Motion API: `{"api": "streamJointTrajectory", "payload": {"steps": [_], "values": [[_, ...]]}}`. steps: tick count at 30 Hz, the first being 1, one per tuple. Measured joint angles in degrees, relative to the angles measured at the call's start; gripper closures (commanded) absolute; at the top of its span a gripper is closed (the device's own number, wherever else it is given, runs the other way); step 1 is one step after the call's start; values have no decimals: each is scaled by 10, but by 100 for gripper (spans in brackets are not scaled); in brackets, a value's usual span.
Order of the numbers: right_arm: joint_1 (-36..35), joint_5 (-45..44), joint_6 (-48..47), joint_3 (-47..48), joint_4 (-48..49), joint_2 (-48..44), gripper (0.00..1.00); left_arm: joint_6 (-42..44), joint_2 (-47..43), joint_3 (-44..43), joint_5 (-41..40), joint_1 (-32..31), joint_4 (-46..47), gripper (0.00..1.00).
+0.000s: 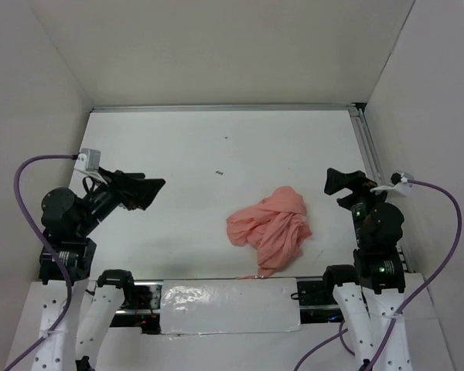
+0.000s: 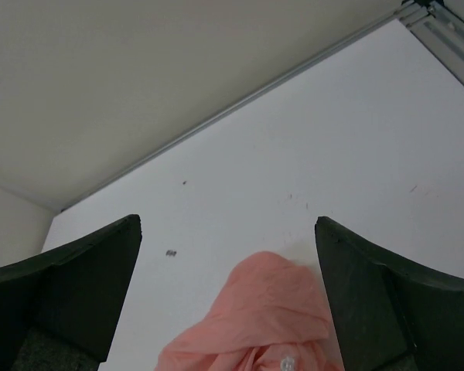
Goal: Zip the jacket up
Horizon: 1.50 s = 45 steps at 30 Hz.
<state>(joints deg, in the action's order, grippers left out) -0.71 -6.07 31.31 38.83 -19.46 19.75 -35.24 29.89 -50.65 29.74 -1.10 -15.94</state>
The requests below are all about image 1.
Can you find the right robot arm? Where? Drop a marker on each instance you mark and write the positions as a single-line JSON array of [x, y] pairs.
[[370, 291]]

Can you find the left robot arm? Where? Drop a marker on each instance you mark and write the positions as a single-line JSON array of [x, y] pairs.
[[70, 341]]

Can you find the white front cover panel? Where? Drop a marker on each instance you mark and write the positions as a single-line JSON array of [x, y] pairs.
[[208, 307]]

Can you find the aluminium frame rail back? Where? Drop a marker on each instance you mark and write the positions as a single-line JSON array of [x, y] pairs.
[[223, 107]]

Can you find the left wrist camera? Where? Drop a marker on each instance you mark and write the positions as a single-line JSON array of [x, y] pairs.
[[88, 163]]

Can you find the pink jacket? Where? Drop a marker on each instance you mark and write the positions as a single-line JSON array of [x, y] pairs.
[[276, 228]]

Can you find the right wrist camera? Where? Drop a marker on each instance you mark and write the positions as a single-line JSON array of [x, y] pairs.
[[400, 181]]

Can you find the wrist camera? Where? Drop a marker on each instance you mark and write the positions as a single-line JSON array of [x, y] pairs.
[[400, 181], [88, 163]]

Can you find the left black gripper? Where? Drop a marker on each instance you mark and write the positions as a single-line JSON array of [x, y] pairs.
[[131, 188]]

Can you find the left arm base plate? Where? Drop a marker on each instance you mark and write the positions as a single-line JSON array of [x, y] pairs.
[[141, 302]]

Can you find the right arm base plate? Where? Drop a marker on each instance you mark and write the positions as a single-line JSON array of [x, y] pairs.
[[315, 299]]

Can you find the aluminium frame rail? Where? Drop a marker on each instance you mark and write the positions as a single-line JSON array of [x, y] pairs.
[[371, 158], [223, 107]]

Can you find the aluminium frame rail right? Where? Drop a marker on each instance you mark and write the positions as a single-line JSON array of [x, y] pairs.
[[371, 158]]

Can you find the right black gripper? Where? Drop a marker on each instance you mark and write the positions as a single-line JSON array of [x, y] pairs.
[[356, 180]]

